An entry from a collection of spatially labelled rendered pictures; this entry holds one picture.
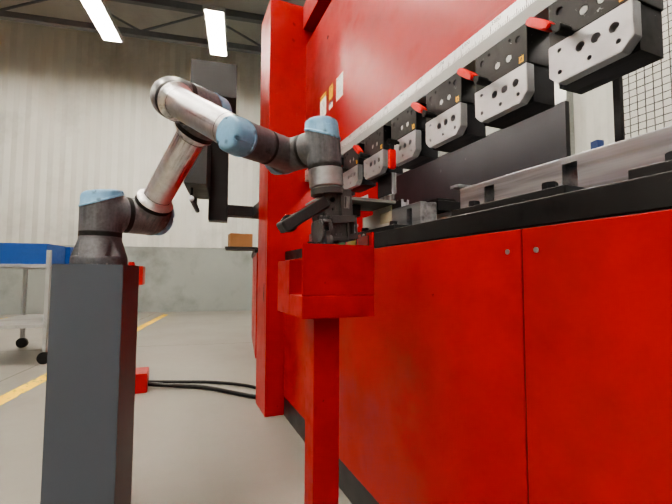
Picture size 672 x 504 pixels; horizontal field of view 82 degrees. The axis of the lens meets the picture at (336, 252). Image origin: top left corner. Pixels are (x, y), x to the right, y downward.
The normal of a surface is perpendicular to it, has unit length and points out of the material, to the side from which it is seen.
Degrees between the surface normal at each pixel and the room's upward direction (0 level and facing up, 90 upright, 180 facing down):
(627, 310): 90
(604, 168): 90
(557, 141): 90
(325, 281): 90
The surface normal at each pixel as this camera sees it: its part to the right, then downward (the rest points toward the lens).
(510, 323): -0.92, -0.03
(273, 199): 0.38, -0.05
